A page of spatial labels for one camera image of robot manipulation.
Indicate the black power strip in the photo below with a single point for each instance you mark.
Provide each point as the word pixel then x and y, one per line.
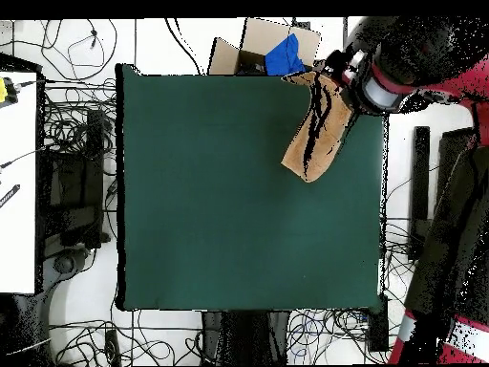
pixel 112 348

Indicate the brown cardboard box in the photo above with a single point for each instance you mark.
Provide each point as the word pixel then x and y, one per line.
pixel 263 38

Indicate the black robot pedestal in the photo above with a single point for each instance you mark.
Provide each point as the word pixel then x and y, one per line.
pixel 244 336

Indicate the black box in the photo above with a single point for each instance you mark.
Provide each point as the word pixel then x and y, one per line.
pixel 378 328

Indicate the black upright post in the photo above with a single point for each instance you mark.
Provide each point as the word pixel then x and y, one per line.
pixel 419 172

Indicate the black equipment stand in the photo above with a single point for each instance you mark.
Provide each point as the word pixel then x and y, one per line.
pixel 93 172

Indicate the orange terry towel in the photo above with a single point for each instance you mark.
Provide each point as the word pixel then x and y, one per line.
pixel 328 126

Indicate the blue cloth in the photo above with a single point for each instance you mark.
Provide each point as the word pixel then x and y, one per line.
pixel 282 57

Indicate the dark green table cloth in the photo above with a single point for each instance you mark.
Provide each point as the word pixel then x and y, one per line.
pixel 210 191

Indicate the yellow black tool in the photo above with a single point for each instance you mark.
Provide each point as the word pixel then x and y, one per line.
pixel 5 91

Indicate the white table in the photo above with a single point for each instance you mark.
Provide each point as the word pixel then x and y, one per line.
pixel 17 191

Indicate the black bar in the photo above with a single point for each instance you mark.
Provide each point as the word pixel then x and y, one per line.
pixel 9 195

